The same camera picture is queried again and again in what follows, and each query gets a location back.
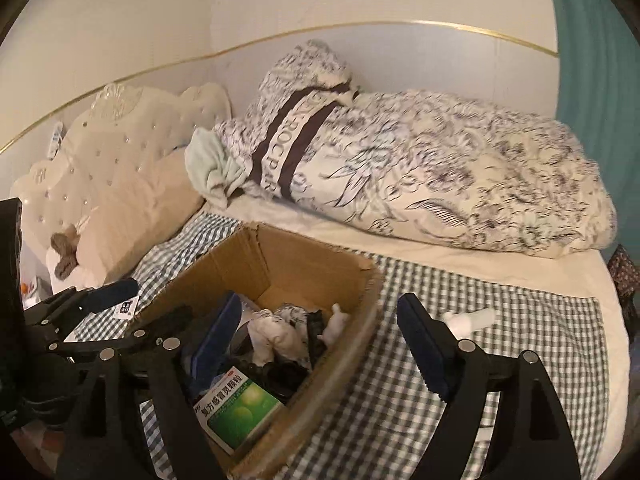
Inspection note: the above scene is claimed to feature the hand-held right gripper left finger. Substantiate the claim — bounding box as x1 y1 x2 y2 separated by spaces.
55 291 243 480

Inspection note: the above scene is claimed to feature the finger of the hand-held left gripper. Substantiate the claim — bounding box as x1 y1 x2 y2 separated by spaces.
30 278 140 329
50 305 195 361

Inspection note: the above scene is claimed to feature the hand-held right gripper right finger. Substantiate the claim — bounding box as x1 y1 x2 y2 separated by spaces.
396 292 583 480

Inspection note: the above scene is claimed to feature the white lace cloth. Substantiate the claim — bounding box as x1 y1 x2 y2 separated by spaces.
247 310 308 367

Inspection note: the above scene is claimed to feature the small white bottle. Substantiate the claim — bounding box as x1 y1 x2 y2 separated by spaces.
440 307 497 335

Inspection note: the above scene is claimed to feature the black white printed packet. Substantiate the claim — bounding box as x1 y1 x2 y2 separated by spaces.
272 302 326 341

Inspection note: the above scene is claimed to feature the black fabric item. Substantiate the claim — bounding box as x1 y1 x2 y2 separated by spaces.
260 357 313 403

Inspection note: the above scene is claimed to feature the green white medicine box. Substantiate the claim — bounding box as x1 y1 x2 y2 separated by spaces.
192 367 286 456

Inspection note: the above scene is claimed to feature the brown cardboard box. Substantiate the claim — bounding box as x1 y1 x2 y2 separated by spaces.
125 221 386 478

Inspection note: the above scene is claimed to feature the small white spotted item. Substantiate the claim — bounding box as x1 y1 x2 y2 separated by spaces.
322 303 348 346

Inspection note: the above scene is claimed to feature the brown fabric item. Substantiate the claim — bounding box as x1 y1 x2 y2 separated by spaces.
50 222 83 281

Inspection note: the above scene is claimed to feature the beige pillow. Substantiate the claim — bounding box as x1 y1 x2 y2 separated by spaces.
45 152 206 286

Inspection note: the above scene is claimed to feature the checkered grey cloth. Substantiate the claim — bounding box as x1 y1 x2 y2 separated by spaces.
65 210 606 480

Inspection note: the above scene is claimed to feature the cream tufted headboard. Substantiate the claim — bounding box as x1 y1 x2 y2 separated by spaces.
10 83 232 271

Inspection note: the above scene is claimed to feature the light green cloth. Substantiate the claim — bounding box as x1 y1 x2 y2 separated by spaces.
185 127 248 208

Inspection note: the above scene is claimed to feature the floral patterned duvet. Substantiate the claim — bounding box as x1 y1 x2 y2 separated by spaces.
214 40 618 260

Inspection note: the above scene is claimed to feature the dark floral bag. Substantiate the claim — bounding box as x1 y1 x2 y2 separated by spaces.
606 244 640 331

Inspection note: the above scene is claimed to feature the teal curtain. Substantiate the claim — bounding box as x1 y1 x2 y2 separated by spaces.
542 0 640 146

